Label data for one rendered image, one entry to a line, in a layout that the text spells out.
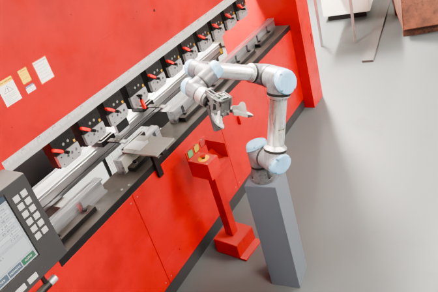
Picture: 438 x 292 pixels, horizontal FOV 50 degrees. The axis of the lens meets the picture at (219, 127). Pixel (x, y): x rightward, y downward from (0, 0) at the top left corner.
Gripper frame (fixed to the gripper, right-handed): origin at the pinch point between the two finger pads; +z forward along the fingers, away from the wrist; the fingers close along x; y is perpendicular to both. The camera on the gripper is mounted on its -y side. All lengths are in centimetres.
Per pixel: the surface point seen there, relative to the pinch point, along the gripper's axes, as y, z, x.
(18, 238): -16, -10, -86
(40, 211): -13, -14, -76
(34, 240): -20, -10, -81
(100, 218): -77, -63, -37
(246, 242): -141, -47, 55
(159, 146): -58, -77, 10
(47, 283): -39, -7, -81
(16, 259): -22, -7, -88
